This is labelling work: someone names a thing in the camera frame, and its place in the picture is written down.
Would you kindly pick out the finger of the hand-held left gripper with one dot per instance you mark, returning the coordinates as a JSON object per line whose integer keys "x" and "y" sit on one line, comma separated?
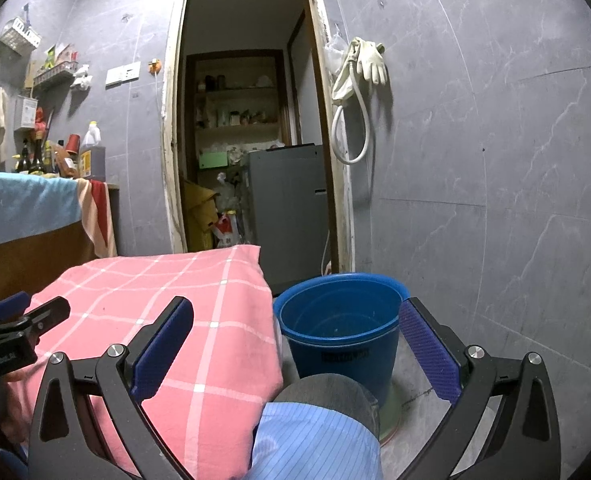
{"x": 12, "y": 305}
{"x": 50, "y": 310}

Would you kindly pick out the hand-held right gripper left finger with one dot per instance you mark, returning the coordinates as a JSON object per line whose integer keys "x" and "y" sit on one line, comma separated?
{"x": 160, "y": 350}

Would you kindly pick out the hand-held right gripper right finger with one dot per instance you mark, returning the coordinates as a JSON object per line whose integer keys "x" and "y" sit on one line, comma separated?
{"x": 428, "y": 350}

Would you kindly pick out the blue plastic bucket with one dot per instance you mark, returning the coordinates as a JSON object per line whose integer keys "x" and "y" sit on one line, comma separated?
{"x": 345, "y": 340}

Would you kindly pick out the pink checked cloth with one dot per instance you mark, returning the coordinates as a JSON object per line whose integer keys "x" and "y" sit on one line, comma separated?
{"x": 175, "y": 310}

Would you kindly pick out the brown wooden cabinet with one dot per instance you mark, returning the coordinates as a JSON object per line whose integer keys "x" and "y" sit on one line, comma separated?
{"x": 30, "y": 265}

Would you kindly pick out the pale green disc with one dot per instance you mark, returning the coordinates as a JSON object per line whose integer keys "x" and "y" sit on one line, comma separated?
{"x": 391, "y": 420}

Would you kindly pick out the blue towel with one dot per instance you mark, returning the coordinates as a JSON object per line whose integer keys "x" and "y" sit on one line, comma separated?
{"x": 25, "y": 205}

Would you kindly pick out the orange striped towel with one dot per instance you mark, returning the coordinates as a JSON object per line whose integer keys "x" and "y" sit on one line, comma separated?
{"x": 100, "y": 215}

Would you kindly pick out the person's grey trouser leg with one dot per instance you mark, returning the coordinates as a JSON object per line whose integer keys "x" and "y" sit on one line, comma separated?
{"x": 325, "y": 392}

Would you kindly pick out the red white plastic bag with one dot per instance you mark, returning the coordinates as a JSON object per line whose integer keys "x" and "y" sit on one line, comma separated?
{"x": 227, "y": 232}

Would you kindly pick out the yellow bag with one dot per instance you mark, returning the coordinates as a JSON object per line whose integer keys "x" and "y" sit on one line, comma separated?
{"x": 200, "y": 210}

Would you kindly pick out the blue striped coat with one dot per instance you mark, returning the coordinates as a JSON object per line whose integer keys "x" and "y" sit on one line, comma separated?
{"x": 315, "y": 445}

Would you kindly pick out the dark glass bottle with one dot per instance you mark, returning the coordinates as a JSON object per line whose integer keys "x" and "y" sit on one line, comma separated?
{"x": 23, "y": 157}
{"x": 37, "y": 157}

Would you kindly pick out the yellow bottle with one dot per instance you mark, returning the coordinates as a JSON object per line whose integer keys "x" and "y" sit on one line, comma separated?
{"x": 48, "y": 157}

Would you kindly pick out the large oil bottle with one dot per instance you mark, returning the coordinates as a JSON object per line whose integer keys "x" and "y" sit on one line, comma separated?
{"x": 92, "y": 157}

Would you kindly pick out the red cup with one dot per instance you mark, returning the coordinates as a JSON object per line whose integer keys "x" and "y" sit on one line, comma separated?
{"x": 73, "y": 142}

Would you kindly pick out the grey washing machine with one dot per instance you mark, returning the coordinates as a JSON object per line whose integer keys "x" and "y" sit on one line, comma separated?
{"x": 288, "y": 220}

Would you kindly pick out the red hanging utensil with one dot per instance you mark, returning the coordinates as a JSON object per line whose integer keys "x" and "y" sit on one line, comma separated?
{"x": 41, "y": 120}

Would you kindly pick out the grey metal holder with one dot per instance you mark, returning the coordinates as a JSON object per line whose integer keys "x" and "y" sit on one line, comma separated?
{"x": 26, "y": 111}

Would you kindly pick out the green box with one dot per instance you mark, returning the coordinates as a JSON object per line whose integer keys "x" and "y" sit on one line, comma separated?
{"x": 213, "y": 160}

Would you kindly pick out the white hanging rag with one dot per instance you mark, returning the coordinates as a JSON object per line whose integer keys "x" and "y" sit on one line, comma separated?
{"x": 81, "y": 78}

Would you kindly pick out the white plastic basket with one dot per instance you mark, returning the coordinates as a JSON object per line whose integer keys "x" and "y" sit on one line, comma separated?
{"x": 19, "y": 37}

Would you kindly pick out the wooden storage shelf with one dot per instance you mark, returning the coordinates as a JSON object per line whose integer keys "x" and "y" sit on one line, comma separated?
{"x": 238, "y": 92}

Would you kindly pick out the cream rubber glove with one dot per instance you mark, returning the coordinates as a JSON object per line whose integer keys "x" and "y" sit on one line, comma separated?
{"x": 344, "y": 80}
{"x": 374, "y": 62}

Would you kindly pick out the clear plastic bag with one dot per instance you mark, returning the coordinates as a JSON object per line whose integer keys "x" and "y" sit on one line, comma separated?
{"x": 334, "y": 52}

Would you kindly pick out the wooden door frame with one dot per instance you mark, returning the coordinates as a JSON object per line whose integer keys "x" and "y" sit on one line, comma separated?
{"x": 170, "y": 135}

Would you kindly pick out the wall shelf with packets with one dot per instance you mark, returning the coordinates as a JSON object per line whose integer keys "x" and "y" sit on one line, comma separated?
{"x": 55, "y": 72}

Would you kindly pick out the white switch panel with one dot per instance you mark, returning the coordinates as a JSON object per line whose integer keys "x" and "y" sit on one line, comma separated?
{"x": 123, "y": 73}

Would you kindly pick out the orange wall hook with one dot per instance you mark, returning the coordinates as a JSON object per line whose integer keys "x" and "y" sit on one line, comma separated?
{"x": 155, "y": 65}

